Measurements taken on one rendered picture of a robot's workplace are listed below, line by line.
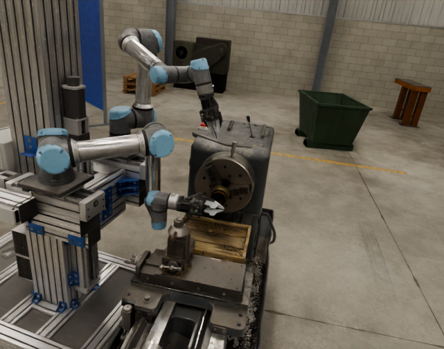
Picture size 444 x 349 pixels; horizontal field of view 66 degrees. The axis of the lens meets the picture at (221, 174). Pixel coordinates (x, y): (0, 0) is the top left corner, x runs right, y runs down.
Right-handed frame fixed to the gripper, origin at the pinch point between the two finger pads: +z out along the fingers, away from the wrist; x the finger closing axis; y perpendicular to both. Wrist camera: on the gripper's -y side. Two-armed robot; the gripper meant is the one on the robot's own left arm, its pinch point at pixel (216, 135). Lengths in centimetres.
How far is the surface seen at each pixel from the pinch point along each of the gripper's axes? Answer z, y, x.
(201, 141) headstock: 8.3, -26.2, -16.4
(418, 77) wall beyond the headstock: 163, -1006, 390
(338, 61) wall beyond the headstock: 73, -1003, 168
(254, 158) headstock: 22.1, -23.1, 12.1
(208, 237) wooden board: 48, 13, -12
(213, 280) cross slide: 43, 52, 0
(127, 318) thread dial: 46, 68, -30
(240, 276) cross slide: 46, 47, 9
